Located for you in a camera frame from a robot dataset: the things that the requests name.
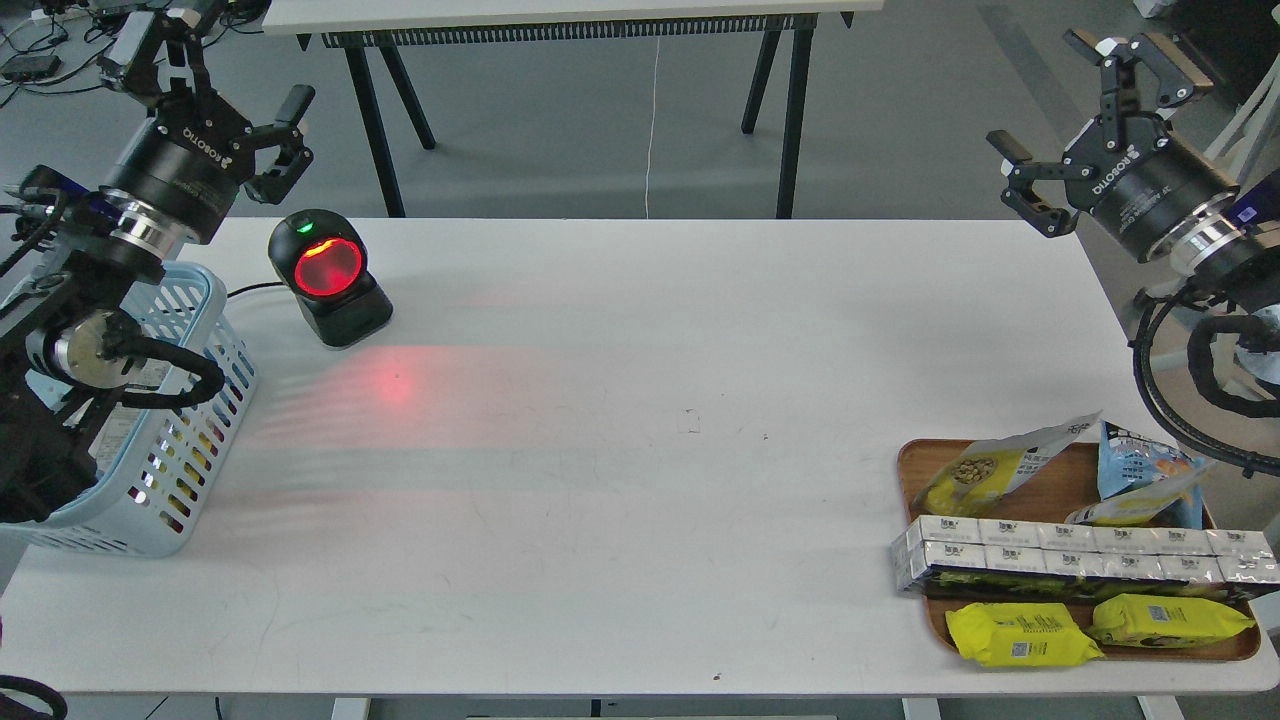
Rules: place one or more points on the yellow snack pack left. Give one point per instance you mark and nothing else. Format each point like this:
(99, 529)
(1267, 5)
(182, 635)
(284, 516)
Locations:
(1020, 635)

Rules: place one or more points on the yellow snack pack right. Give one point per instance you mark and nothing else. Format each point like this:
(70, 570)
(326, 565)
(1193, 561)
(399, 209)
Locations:
(1150, 621)

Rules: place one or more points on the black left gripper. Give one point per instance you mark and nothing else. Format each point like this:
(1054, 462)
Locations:
(179, 163)

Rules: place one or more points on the yellow snack pack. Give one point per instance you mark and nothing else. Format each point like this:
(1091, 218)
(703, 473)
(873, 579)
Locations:
(1020, 635)
(1150, 621)

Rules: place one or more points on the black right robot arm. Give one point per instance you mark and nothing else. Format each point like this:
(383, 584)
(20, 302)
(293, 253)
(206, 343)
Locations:
(1227, 258)

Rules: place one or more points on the wooden tray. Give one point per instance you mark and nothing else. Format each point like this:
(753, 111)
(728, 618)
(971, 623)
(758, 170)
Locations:
(1067, 484)

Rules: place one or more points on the yellow white snack pouch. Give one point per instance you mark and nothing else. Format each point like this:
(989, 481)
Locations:
(991, 469)

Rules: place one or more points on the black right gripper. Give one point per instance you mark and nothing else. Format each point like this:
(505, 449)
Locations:
(1150, 185)

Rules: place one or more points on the silver multipack box row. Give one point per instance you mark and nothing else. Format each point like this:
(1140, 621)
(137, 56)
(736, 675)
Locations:
(944, 556)

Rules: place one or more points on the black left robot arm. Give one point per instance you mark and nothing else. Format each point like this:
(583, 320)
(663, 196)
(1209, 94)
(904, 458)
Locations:
(70, 353)

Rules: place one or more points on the yellow flat snack pouch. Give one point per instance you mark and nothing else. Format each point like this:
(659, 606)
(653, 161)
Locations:
(1139, 506)

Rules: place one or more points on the light blue plastic basket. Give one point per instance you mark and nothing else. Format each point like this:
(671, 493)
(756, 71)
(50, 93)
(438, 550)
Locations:
(150, 501)

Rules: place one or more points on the black barcode scanner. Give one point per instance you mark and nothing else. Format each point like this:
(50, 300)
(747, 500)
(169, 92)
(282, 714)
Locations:
(321, 258)

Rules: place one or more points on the blue snack bag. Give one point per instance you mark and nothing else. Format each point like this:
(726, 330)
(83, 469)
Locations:
(1127, 460)

